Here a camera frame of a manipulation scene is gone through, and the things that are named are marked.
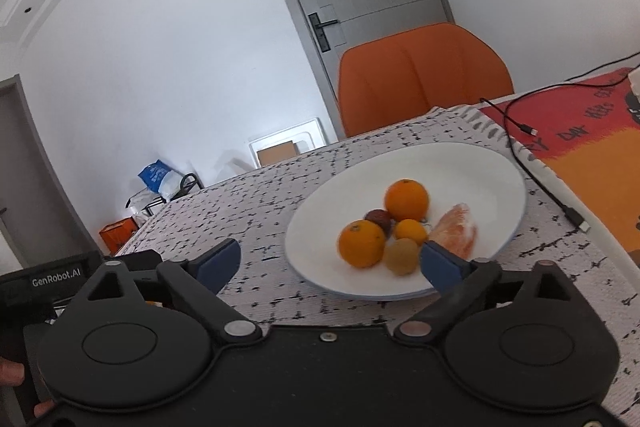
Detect peeled citrus segments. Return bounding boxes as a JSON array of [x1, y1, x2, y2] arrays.
[[428, 202, 477, 260]]

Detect yellow-brown round fruit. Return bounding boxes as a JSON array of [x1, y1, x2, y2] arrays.
[[383, 239, 420, 277]]

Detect person's left hand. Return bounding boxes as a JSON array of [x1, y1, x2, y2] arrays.
[[0, 358, 55, 418]]

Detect small orange kumquat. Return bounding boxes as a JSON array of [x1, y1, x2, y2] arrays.
[[393, 219, 428, 246]]

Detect grey side door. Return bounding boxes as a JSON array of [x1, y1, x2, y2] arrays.
[[1, 75, 99, 268]]

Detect patterned white tablecloth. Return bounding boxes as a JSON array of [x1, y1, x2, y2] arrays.
[[125, 108, 639, 426]]

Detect orange box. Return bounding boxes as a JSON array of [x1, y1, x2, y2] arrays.
[[99, 217, 139, 256]]

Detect large orange mandarin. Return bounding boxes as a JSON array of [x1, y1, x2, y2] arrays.
[[384, 179, 430, 221]]

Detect dark red plum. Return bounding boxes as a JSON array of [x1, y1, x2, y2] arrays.
[[364, 209, 394, 237]]

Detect white round plate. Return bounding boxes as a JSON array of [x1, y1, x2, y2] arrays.
[[284, 143, 526, 301]]

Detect blue white plastic bag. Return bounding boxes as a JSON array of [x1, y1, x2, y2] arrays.
[[138, 160, 183, 200]]

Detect brown cardboard piece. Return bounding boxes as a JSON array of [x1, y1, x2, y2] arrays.
[[256, 141, 299, 167]]

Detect white foam packaging board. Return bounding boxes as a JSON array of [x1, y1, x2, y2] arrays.
[[250, 118, 326, 167]]

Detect red orange placemat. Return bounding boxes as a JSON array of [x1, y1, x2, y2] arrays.
[[509, 67, 639, 260]]

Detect orange chair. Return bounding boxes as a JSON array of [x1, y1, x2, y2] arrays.
[[337, 23, 514, 138]]

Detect black USB cable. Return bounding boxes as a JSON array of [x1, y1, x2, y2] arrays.
[[478, 51, 640, 234]]

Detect black door handle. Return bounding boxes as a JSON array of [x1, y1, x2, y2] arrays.
[[308, 12, 340, 53]]

